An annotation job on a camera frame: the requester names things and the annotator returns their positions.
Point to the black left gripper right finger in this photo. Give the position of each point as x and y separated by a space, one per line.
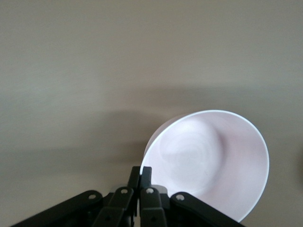
156 205

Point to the pink bowl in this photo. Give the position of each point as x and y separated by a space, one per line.
208 160

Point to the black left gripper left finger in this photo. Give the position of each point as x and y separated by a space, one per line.
111 205

